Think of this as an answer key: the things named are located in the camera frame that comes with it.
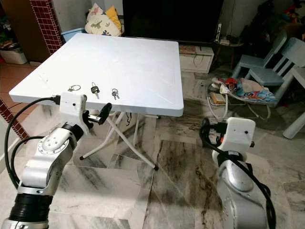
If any black head key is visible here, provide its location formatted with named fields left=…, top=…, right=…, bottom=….
left=91, top=82, right=101, bottom=99

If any small brown box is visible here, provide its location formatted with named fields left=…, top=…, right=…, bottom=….
left=211, top=93, right=227, bottom=105

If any white folding table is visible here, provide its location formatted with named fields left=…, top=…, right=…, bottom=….
left=9, top=32, right=185, bottom=171

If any colourful baby bouncer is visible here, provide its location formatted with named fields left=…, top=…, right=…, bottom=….
left=207, top=76, right=278, bottom=120

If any light blue wooden chair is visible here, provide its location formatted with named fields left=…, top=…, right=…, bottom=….
left=233, top=31, right=289, bottom=79
left=247, top=37, right=305, bottom=103

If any white television cabinet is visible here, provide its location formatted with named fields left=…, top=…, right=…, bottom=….
left=179, top=44, right=215, bottom=74

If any light blue plastic bin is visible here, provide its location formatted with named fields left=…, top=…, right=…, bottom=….
left=61, top=27, right=87, bottom=42

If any dinosaur print pillow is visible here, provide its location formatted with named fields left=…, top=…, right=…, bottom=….
left=85, top=3, right=122, bottom=37

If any small dark side table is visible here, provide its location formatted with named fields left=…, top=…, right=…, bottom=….
left=212, top=41, right=244, bottom=72

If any yellow pillow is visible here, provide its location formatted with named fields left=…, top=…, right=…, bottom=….
left=106, top=6, right=122, bottom=30

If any white basket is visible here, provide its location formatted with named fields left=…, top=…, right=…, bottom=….
left=0, top=48, right=28, bottom=65

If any black television screen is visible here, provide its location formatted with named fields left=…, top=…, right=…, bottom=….
left=122, top=0, right=224, bottom=46

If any brown wooden cabinet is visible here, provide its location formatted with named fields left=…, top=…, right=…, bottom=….
left=0, top=0, right=51, bottom=62

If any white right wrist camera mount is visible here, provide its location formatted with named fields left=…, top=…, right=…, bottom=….
left=222, top=117, right=256, bottom=154

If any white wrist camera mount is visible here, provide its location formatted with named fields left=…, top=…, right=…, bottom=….
left=59, top=92, right=88, bottom=128
left=222, top=117, right=256, bottom=154

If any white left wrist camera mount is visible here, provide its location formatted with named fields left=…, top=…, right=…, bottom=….
left=59, top=92, right=88, bottom=128

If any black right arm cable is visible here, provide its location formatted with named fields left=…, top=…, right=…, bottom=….
left=199, top=118, right=277, bottom=229

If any long black left arm cable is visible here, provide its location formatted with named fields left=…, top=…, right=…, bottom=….
left=4, top=96, right=61, bottom=189

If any short black left arm cable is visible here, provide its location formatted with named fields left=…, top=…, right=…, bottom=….
left=10, top=136, right=44, bottom=177

